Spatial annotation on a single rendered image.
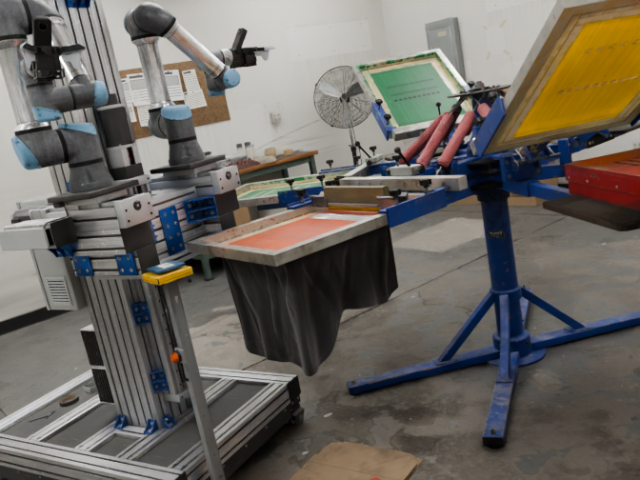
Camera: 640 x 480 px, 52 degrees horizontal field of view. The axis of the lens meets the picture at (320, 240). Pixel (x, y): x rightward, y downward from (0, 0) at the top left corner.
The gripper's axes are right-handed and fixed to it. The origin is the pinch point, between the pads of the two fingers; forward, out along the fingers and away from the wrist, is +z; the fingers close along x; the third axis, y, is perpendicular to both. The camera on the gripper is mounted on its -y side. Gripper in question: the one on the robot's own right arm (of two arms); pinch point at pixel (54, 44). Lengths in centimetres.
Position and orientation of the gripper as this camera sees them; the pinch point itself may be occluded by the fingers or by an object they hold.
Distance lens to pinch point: 184.4
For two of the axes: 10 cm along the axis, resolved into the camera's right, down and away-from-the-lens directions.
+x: -8.4, 1.4, -5.3
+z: 5.4, 0.9, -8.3
